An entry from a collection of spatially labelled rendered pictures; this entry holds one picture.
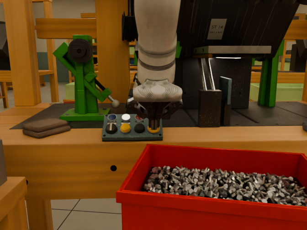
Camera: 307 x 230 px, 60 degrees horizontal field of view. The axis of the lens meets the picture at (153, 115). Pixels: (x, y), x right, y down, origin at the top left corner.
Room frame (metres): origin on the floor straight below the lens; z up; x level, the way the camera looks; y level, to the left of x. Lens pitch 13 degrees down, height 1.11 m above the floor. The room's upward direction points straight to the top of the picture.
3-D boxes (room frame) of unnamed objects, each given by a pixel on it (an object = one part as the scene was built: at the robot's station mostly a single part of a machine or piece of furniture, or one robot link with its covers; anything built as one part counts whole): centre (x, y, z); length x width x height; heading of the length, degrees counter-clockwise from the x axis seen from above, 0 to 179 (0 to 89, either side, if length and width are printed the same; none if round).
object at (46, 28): (1.34, -0.10, 1.23); 1.30 x 0.05 x 0.09; 93
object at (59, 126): (0.70, 0.29, 0.91); 0.10 x 0.08 x 0.03; 144
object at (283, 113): (0.97, -0.12, 0.89); 1.10 x 0.42 x 0.02; 93
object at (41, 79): (9.26, 4.43, 0.22); 1.20 x 0.81 x 0.44; 176
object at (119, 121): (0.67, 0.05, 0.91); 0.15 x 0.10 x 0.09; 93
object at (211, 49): (0.88, -0.21, 1.11); 0.39 x 0.16 x 0.03; 3
